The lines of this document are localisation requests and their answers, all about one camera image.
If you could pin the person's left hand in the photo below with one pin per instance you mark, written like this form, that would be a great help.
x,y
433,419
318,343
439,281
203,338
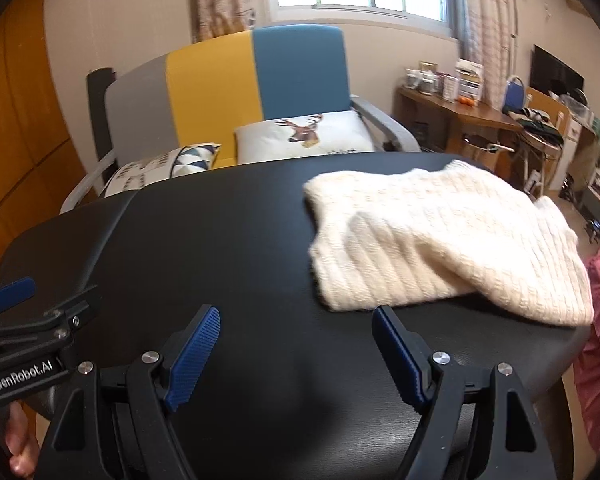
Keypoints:
x,y
22,440

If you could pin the white knitted sweater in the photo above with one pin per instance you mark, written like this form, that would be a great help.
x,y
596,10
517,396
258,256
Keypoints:
x,y
430,240

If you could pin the grey yellow blue sofa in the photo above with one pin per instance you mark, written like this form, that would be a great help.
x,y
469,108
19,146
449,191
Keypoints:
x,y
300,70

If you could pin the black rolled mat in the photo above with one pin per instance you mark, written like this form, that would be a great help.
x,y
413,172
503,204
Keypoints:
x,y
99,110

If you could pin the cluster of jars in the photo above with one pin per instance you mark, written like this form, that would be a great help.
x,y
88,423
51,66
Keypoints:
x,y
425,80

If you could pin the round stool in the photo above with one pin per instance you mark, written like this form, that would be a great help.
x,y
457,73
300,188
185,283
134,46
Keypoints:
x,y
540,147

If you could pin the pile of clothes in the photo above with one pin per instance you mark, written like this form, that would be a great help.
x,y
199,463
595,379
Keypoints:
x,y
537,122

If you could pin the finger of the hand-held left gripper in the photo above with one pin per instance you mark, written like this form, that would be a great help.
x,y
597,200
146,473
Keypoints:
x,y
10,292
75,310

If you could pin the deer print pillow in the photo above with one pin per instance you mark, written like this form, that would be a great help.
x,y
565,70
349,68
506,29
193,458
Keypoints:
x,y
305,135

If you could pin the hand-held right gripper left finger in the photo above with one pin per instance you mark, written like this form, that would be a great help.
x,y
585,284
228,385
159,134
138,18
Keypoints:
x,y
192,360

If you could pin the white storage box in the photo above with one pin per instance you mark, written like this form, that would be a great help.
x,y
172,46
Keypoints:
x,y
467,80

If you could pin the cat print pillow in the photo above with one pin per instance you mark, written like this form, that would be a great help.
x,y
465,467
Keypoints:
x,y
180,160

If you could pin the black television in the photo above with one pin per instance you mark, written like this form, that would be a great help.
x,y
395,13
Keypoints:
x,y
555,72

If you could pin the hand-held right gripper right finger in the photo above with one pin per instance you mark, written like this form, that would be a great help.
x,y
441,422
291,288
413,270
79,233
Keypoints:
x,y
400,360

